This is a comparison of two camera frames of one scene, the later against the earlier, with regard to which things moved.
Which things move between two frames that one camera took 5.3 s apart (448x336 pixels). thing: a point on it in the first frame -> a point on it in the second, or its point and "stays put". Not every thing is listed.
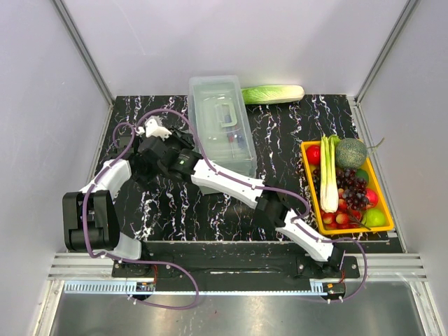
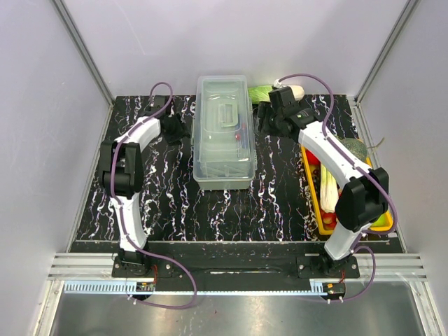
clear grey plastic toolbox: x=220 y=126 stays put
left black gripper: x=147 y=178 -> x=182 y=132
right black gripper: x=185 y=140 -> x=264 y=110
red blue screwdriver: x=230 y=134 -> x=238 y=137
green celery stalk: x=329 y=187 stays put
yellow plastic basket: x=325 y=230 stays put
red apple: x=313 y=155 stays put
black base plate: x=232 y=262 stays put
